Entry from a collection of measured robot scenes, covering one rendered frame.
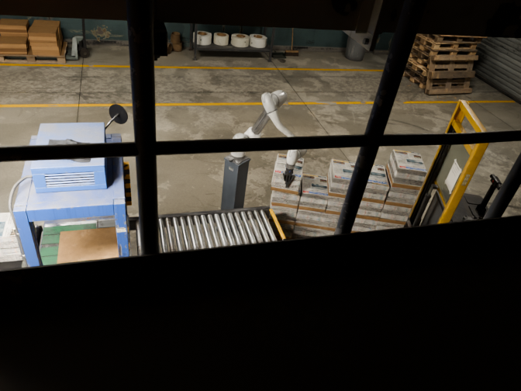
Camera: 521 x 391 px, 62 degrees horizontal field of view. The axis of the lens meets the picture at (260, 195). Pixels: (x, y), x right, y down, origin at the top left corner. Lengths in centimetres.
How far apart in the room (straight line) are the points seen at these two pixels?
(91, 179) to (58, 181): 20
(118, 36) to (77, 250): 720
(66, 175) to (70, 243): 92
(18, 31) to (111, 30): 180
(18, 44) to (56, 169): 657
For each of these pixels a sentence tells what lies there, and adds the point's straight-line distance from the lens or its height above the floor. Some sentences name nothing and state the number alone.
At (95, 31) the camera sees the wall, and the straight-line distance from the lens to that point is 1044.
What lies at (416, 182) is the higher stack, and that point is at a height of 115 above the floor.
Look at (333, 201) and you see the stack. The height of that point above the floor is 77.
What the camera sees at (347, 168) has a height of 107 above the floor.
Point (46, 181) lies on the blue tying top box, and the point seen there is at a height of 163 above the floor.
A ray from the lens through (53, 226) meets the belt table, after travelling 412.
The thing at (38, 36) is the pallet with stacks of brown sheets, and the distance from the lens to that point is 946.
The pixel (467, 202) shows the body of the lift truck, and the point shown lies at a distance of 534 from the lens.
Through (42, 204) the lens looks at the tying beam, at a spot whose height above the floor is 155.
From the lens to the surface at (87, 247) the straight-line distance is 387.
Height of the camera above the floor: 344
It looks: 37 degrees down
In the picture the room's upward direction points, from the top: 9 degrees clockwise
